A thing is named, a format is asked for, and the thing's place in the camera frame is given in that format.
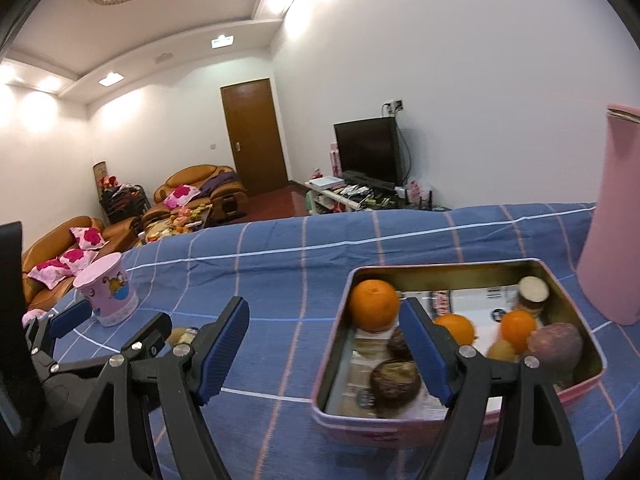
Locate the brown mangosteen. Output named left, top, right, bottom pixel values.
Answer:
left=369, top=360, right=422, bottom=418

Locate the dark storage rack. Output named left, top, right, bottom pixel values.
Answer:
left=100, top=184, right=152, bottom=226

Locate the long brown leather sofa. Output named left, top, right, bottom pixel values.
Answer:
left=22, top=216, right=143, bottom=311

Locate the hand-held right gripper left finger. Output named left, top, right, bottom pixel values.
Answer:
left=60, top=296, right=251, bottom=480

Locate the pink floral pillow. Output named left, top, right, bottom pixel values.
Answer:
left=162, top=185, right=201, bottom=208
left=60, top=248, right=98, bottom=271
left=70, top=226, right=108, bottom=251
left=27, top=262, right=71, bottom=290

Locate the white television stand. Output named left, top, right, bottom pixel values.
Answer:
left=305, top=175, right=401, bottom=212

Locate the blue plaid blanket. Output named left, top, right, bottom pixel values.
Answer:
left=22, top=202, right=640, bottom=480

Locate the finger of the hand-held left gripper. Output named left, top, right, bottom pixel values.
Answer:
left=49, top=312, right=174, bottom=377
left=34, top=300, right=97, bottom=357

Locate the purple throw blanket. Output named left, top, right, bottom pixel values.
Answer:
left=200, top=172, right=238, bottom=193

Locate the cluttered coffee table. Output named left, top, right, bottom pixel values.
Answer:
left=137, top=200, right=216, bottom=244

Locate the purple passion fruit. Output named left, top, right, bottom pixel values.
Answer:
left=527, top=323, right=584, bottom=386

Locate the pink tin box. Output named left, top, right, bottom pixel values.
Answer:
left=310, top=259, right=608, bottom=448

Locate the large orange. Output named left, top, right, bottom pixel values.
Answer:
left=348, top=279, right=401, bottom=333

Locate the pink thermos bottle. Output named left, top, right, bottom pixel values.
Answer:
left=576, top=102, right=640, bottom=326

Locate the black television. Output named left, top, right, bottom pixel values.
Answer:
left=333, top=116, right=399, bottom=184

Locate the yellow-brown round fruit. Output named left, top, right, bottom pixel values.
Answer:
left=485, top=338, right=518, bottom=363

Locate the small orange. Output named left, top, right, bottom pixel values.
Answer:
left=432, top=313, right=476, bottom=348
left=500, top=310, right=538, bottom=353

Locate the brown leather armchair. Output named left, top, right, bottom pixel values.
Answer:
left=152, top=165, right=249, bottom=223

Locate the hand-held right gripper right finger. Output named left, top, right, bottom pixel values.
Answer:
left=398, top=296, right=586, bottom=480

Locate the pink printed cup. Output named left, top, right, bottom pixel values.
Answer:
left=72, top=252, right=139, bottom=328

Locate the brown fruit with pale end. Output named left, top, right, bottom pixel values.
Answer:
left=515, top=276, right=550, bottom=317

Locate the brown wooden door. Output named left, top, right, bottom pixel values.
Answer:
left=220, top=77, right=290, bottom=198

